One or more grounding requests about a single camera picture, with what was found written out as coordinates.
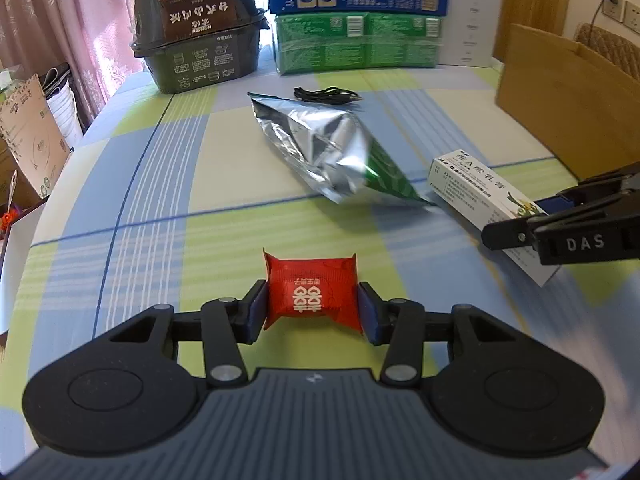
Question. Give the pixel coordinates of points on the silver foil bag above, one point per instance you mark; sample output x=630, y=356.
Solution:
x=330, y=150

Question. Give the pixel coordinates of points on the plaid cloth desktop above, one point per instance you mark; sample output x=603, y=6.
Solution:
x=200, y=210

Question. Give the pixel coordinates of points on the dark green instant food box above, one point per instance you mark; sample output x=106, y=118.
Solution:
x=200, y=35

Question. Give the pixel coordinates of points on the white carton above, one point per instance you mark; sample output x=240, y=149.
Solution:
x=472, y=20

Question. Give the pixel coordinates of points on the white open gift box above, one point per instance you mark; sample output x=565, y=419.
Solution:
x=20, y=230

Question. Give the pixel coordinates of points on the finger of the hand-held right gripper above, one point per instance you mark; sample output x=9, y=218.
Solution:
x=575, y=242
x=555, y=205

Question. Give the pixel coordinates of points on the white paper bag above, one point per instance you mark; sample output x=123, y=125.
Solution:
x=62, y=105

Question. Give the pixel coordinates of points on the white ointment box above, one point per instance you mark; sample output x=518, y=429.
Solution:
x=480, y=185

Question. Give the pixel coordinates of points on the pink curtain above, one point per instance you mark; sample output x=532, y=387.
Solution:
x=60, y=15

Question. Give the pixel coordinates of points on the red snack packet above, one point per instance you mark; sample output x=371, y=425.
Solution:
x=312, y=290

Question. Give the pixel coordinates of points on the wall socket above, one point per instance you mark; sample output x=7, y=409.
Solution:
x=632, y=12
x=614, y=6

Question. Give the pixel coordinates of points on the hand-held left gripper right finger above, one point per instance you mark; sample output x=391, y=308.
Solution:
x=368, y=315

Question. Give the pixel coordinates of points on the quilted chair back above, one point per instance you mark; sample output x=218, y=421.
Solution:
x=615, y=50

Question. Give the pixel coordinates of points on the orange plastic object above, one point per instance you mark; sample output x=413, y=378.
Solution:
x=5, y=220

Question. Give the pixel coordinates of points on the cardboard boxes clutter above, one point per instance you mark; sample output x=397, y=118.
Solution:
x=30, y=135

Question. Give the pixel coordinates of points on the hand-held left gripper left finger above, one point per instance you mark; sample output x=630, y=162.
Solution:
x=257, y=310

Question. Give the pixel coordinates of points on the green carton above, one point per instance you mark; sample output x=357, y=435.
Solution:
x=355, y=42

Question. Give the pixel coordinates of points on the brown cardboard box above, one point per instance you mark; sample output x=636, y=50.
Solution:
x=550, y=95

